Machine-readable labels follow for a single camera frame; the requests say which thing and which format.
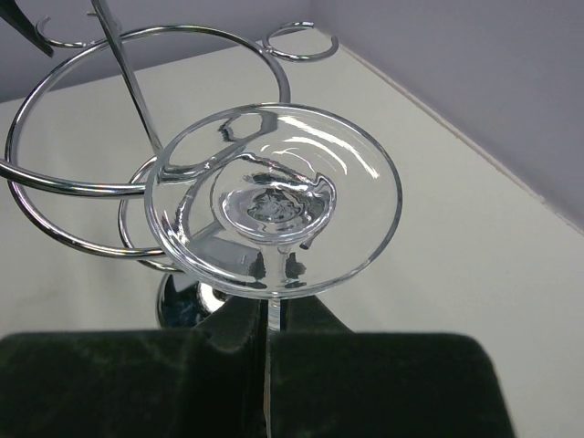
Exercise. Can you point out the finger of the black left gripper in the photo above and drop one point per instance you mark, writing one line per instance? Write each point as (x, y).
(12, 14)

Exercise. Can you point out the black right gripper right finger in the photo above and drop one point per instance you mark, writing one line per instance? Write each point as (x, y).
(328, 381)

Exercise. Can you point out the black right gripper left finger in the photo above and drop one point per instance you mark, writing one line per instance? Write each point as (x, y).
(175, 382)

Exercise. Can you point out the chrome wine glass rack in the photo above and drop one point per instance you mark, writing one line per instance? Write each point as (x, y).
(86, 129)

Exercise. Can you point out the clear wine glass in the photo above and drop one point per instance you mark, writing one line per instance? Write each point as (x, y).
(273, 202)

